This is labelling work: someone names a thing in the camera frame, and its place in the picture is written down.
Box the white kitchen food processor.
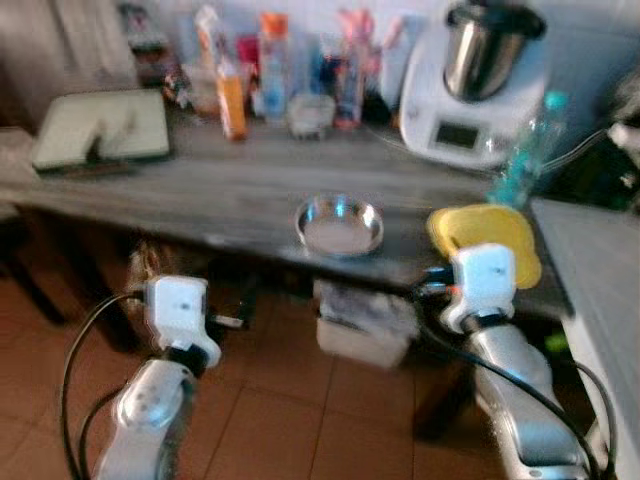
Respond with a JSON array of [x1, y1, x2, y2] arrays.
[[400, 0, 551, 169]]

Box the clear teal-capped water bottle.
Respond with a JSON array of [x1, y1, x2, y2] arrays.
[[488, 92, 569, 210]]

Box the tall white orange food bag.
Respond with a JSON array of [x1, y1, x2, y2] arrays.
[[194, 5, 227, 73]]

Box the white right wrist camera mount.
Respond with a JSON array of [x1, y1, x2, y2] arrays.
[[440, 243, 518, 334]]

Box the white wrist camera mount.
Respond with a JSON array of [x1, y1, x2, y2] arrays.
[[440, 243, 518, 334], [143, 275, 223, 369]]

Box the grey gridded side counter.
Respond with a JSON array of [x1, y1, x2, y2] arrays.
[[530, 198, 640, 480]]

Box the pale green cutting board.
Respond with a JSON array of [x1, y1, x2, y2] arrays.
[[30, 90, 172, 174]]

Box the round stainless steel plate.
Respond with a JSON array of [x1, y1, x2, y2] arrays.
[[296, 195, 385, 258]]

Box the white plastic storage box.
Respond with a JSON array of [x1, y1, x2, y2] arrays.
[[316, 280, 417, 369]]

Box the black bag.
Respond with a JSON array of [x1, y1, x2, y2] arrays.
[[555, 128, 640, 211]]

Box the small clear glass container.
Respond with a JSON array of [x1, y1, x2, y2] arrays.
[[288, 95, 336, 139]]

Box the pink food packet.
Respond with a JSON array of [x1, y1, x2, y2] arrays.
[[335, 10, 377, 129]]

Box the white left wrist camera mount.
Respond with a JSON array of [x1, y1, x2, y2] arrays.
[[143, 275, 223, 369]]

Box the clear orange-capped bottle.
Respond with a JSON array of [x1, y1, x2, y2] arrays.
[[258, 12, 292, 126]]

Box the orange juice bottle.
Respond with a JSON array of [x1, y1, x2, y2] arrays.
[[217, 60, 248, 141]]

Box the grey wooden table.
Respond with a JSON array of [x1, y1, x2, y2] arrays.
[[0, 105, 576, 441]]

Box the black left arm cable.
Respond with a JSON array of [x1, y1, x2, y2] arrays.
[[58, 290, 151, 480]]

